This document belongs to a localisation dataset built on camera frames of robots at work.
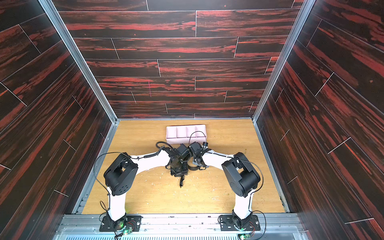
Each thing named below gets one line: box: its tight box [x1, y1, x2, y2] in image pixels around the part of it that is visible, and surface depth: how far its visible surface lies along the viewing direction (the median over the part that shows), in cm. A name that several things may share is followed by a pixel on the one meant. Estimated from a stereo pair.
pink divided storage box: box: [166, 124, 207, 145], surface depth 113 cm
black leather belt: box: [180, 163, 201, 188], surface depth 93 cm
